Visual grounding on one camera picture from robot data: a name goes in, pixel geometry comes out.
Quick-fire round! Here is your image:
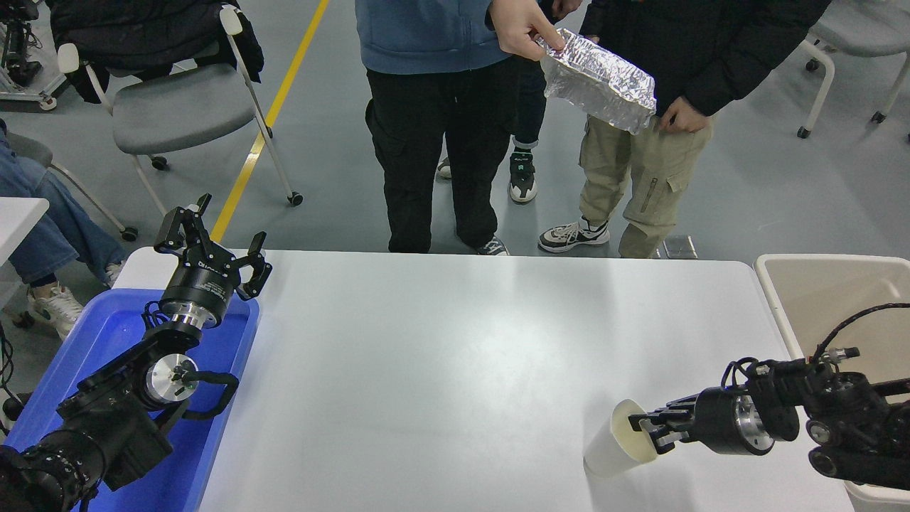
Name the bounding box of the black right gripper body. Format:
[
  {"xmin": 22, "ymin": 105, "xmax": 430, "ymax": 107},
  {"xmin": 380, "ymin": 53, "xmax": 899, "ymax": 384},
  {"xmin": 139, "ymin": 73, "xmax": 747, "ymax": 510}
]
[{"xmin": 693, "ymin": 386, "xmax": 747, "ymax": 456}]

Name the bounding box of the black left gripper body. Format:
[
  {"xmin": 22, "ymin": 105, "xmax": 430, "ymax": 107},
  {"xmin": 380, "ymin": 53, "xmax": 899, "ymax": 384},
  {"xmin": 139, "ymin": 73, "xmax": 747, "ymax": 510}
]
[{"xmin": 162, "ymin": 249, "xmax": 240, "ymax": 323}]

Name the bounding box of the white paper cup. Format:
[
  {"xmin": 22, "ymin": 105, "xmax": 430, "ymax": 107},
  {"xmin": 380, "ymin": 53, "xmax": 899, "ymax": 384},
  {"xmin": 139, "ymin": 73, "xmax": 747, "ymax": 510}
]
[{"xmin": 583, "ymin": 399, "xmax": 658, "ymax": 479}]

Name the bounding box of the person's left hand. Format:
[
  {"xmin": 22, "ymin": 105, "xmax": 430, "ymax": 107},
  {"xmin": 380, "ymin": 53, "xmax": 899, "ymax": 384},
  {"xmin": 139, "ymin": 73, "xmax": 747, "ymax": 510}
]
[{"xmin": 658, "ymin": 97, "xmax": 712, "ymax": 134}]

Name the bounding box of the person's right hand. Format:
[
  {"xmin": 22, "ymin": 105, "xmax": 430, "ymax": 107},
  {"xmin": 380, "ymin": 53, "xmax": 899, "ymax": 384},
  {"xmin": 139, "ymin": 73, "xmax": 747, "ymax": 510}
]
[{"xmin": 488, "ymin": 0, "xmax": 567, "ymax": 61}]

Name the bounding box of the blue plastic tray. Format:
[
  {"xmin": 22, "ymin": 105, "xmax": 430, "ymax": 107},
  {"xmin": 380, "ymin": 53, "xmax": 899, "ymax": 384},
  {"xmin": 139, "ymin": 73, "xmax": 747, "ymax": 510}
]
[{"xmin": 4, "ymin": 288, "xmax": 260, "ymax": 512}]

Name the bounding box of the seated person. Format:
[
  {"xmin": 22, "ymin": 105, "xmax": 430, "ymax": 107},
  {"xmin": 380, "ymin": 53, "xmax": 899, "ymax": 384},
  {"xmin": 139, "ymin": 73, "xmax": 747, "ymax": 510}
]
[{"xmin": 0, "ymin": 121, "xmax": 129, "ymax": 342}]

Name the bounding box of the large pale beige bin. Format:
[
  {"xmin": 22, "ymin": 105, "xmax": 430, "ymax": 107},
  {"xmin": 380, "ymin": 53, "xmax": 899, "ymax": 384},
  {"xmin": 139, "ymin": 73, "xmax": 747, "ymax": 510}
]
[{"xmin": 754, "ymin": 254, "xmax": 910, "ymax": 512}]

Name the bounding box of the small white table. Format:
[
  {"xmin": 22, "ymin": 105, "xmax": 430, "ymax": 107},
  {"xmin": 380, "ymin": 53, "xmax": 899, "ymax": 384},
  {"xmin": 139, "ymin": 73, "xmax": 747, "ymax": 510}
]
[{"xmin": 0, "ymin": 198, "xmax": 50, "ymax": 308}]

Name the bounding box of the grey chair with castors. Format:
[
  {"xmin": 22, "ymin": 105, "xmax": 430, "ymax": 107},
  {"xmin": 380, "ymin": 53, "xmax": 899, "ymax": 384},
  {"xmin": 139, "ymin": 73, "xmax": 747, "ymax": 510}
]
[{"xmin": 0, "ymin": 132, "xmax": 139, "ymax": 242}]

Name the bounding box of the black jacket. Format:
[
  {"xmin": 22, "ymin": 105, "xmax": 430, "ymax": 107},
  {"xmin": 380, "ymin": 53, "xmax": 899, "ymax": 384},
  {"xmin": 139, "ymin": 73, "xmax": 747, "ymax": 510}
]
[{"xmin": 48, "ymin": 0, "xmax": 265, "ymax": 105}]

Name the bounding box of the black equipment on white stand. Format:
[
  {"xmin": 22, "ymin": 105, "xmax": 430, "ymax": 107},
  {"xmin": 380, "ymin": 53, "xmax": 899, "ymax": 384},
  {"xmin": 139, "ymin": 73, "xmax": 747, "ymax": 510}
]
[{"xmin": 0, "ymin": 0, "xmax": 59, "ymax": 112}]

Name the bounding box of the grey chair with white frame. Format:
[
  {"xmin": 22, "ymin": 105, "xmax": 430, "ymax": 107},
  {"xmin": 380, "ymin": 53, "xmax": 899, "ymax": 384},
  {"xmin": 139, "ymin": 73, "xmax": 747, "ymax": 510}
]
[
  {"xmin": 797, "ymin": 0, "xmax": 910, "ymax": 140},
  {"xmin": 57, "ymin": 6, "xmax": 304, "ymax": 214}
]

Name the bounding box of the black cable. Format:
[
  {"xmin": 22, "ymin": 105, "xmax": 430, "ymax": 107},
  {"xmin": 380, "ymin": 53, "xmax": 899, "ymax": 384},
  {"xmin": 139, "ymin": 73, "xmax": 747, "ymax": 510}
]
[{"xmin": 0, "ymin": 324, "xmax": 31, "ymax": 436}]

